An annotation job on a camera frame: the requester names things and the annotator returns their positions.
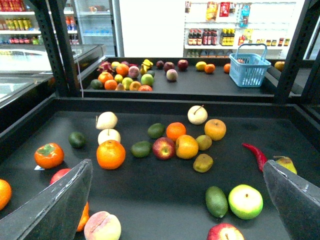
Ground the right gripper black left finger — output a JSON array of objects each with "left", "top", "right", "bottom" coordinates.
[{"left": 0, "top": 159, "right": 93, "bottom": 240}]

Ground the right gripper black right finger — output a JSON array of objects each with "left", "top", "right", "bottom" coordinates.
[{"left": 263, "top": 160, "right": 320, "bottom": 240}]

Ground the far orange beside lemon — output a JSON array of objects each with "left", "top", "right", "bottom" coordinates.
[{"left": 204, "top": 63, "right": 216, "bottom": 74}]

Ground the far yellow lemon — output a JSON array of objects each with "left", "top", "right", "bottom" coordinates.
[{"left": 195, "top": 61, "right": 207, "bottom": 71}]

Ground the orange at bottom edge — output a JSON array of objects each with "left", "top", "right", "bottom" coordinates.
[{"left": 76, "top": 201, "right": 90, "bottom": 232}]

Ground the red round fruit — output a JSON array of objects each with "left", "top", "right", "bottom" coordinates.
[{"left": 49, "top": 168, "right": 71, "bottom": 185}]

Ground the pink peach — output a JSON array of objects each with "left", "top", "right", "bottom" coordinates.
[
  {"left": 166, "top": 69, "right": 178, "bottom": 82},
  {"left": 84, "top": 211, "right": 122, "bottom": 240}
]

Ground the white price tag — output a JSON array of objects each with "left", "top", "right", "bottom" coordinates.
[{"left": 34, "top": 165, "right": 45, "bottom": 171}]

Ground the bright green apple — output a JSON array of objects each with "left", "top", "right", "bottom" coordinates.
[{"left": 228, "top": 184, "right": 264, "bottom": 220}]

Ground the knobbed orange tangerine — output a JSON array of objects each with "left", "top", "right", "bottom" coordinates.
[{"left": 0, "top": 179, "right": 12, "bottom": 210}]

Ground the red chili pepper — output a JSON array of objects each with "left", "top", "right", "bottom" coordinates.
[{"left": 242, "top": 143, "right": 268, "bottom": 172}]

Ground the orange persimmon with green calyx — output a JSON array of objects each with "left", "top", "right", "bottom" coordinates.
[{"left": 34, "top": 142, "right": 65, "bottom": 169}]

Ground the dark green avocado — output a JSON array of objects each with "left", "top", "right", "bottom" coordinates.
[{"left": 68, "top": 131, "right": 86, "bottom": 149}]

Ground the red apple near edge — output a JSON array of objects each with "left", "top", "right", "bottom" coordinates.
[{"left": 206, "top": 223, "right": 245, "bottom": 240}]

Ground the green mango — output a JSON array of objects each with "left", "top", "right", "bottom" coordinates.
[{"left": 205, "top": 186, "right": 229, "bottom": 218}]

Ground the large orange mandarin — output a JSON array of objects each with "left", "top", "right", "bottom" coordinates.
[{"left": 96, "top": 140, "right": 126, "bottom": 170}]

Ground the white pear middle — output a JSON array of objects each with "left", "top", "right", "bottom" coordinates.
[{"left": 97, "top": 128, "right": 121, "bottom": 145}]

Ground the olive brown pear lower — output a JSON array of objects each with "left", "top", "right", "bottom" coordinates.
[{"left": 193, "top": 153, "right": 214, "bottom": 173}]

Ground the white pear left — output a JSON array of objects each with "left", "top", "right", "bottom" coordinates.
[{"left": 95, "top": 111, "right": 118, "bottom": 130}]

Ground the green lime lower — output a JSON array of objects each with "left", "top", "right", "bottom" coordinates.
[{"left": 130, "top": 141, "right": 152, "bottom": 158}]

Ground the green lime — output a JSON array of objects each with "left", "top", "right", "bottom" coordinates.
[
  {"left": 147, "top": 123, "right": 166, "bottom": 139},
  {"left": 130, "top": 141, "right": 152, "bottom": 158}
]

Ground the yellow orange apple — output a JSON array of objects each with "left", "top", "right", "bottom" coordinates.
[{"left": 204, "top": 119, "right": 227, "bottom": 141}]

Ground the black near fruit tray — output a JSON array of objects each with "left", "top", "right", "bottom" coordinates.
[{"left": 0, "top": 98, "right": 320, "bottom": 240}]

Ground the black fruit tray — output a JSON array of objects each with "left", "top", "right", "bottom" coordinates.
[
  {"left": 82, "top": 58, "right": 281, "bottom": 103},
  {"left": 0, "top": 98, "right": 320, "bottom": 240}
]

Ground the orange persimmon centre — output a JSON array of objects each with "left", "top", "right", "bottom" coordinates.
[{"left": 175, "top": 134, "right": 199, "bottom": 160}]

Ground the red yellow apple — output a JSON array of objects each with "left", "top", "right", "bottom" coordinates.
[{"left": 152, "top": 137, "right": 176, "bottom": 161}]

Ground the green lime upper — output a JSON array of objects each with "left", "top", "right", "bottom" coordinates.
[{"left": 147, "top": 123, "right": 166, "bottom": 139}]

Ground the white pear with stem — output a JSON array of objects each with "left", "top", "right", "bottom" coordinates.
[{"left": 187, "top": 105, "right": 208, "bottom": 125}]

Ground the small orange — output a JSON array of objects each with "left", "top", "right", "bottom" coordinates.
[{"left": 166, "top": 122, "right": 187, "bottom": 142}]

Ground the small blue basket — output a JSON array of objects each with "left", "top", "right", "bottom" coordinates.
[{"left": 229, "top": 43, "right": 271, "bottom": 88}]

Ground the far green apple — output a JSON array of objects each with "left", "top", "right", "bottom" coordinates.
[{"left": 140, "top": 73, "right": 154, "bottom": 87}]

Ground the black far fruit tray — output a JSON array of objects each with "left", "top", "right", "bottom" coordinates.
[{"left": 82, "top": 58, "right": 281, "bottom": 103}]

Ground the far dark red apple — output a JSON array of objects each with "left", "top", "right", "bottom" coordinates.
[{"left": 177, "top": 59, "right": 189, "bottom": 72}]

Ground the far pink peach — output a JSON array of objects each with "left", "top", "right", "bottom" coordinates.
[{"left": 166, "top": 69, "right": 178, "bottom": 82}]

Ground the black perforated shelf post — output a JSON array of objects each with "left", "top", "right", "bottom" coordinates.
[{"left": 25, "top": 0, "right": 80, "bottom": 97}]

